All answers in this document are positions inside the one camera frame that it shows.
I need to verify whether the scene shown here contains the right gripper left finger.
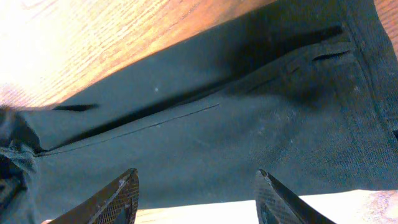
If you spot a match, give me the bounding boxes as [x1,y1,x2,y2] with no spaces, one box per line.
[50,169,139,224]

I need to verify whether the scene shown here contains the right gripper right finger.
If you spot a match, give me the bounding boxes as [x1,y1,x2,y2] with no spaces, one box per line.
[254,169,335,224]

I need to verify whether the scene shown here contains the black t-shirt with logo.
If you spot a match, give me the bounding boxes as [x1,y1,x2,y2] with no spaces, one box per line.
[1,0,397,223]

